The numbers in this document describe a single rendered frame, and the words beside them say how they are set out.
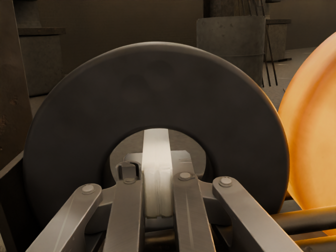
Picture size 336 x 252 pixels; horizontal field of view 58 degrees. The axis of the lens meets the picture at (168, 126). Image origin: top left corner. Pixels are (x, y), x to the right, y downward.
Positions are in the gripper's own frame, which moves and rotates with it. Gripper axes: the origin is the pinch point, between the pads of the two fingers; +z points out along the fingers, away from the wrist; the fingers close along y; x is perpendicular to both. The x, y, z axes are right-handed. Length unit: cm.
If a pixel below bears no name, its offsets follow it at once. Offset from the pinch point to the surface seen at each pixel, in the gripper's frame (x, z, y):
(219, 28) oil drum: -12, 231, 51
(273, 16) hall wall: -48, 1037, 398
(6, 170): 0.8, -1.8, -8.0
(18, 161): 0.7, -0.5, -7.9
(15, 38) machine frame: 5.7, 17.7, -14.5
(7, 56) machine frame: 4.1, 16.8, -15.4
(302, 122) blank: 2.6, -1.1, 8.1
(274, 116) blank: 3.0, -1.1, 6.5
